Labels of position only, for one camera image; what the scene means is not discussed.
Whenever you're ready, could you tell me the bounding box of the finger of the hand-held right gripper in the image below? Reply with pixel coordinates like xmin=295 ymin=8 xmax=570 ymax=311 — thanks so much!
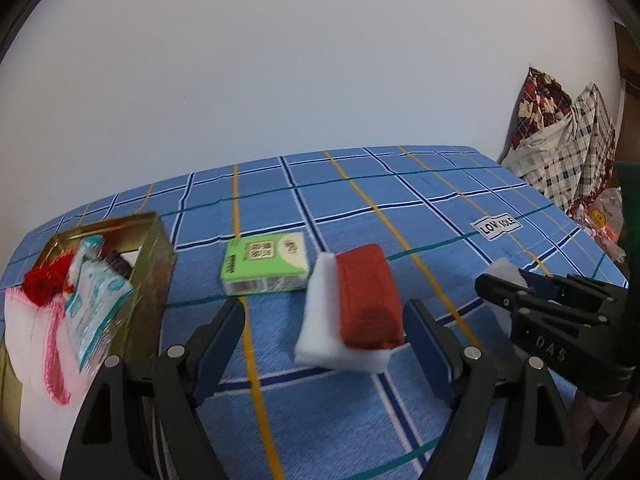
xmin=519 ymin=268 xmax=628 ymax=308
xmin=474 ymin=273 xmax=623 ymax=328

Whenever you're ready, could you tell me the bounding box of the red and white sponge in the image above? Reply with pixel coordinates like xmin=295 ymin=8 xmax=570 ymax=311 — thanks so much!
xmin=294 ymin=243 xmax=405 ymax=374

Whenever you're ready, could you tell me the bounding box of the plaid checked cloth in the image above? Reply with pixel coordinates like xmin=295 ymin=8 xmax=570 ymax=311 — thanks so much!
xmin=501 ymin=82 xmax=617 ymax=217

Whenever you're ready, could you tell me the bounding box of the teal wet wipe packet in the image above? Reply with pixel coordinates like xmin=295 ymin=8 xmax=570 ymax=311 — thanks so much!
xmin=64 ymin=237 xmax=136 ymax=374

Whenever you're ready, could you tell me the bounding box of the plastic bag with smiley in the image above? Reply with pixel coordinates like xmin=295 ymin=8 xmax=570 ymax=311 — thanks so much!
xmin=574 ymin=186 xmax=627 ymax=262

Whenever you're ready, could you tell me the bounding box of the red floral pillow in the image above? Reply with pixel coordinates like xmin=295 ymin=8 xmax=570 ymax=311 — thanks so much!
xmin=509 ymin=66 xmax=574 ymax=152

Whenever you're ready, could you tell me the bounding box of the white gauze cloth pink trim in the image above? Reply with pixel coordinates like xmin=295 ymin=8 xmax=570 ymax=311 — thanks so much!
xmin=4 ymin=285 xmax=89 ymax=407

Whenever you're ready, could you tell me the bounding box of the blue plaid blanket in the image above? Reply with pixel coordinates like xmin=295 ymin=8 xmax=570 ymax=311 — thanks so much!
xmin=0 ymin=146 xmax=632 ymax=480

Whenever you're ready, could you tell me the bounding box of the gold rectangular tin box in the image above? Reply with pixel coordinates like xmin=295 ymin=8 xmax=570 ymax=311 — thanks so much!
xmin=0 ymin=211 xmax=177 ymax=466

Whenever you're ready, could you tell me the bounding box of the pale pink foam liner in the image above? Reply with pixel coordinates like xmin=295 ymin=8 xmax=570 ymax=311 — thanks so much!
xmin=17 ymin=387 xmax=81 ymax=461

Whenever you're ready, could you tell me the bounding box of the red gold drawstring pouch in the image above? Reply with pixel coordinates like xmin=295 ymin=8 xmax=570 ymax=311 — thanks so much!
xmin=21 ymin=254 xmax=77 ymax=307

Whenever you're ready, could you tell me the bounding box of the pale pink fluffy puff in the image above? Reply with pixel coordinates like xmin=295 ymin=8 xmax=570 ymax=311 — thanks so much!
xmin=484 ymin=258 xmax=527 ymax=337

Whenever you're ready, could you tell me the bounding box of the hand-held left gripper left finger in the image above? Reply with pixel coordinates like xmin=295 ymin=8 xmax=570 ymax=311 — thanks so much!
xmin=61 ymin=299 xmax=247 ymax=480

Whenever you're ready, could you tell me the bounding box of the person's right forearm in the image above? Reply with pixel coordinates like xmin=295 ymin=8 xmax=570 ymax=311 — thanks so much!
xmin=570 ymin=389 xmax=640 ymax=478

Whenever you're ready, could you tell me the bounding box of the white sewn blanket label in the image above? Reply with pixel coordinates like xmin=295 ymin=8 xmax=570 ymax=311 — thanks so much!
xmin=471 ymin=215 xmax=523 ymax=241

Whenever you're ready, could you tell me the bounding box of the brown wooden door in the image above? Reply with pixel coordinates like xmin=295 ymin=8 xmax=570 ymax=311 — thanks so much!
xmin=613 ymin=20 xmax=640 ymax=92

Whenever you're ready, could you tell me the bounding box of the dark purple fabric piece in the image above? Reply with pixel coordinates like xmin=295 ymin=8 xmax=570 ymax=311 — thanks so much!
xmin=104 ymin=249 xmax=134 ymax=279

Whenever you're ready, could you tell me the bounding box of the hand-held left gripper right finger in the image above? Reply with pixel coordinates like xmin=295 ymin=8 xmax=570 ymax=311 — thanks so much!
xmin=404 ymin=298 xmax=587 ymax=480

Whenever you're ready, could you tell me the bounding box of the green tissue pack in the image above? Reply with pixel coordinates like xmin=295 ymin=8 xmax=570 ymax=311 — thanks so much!
xmin=219 ymin=231 xmax=311 ymax=297

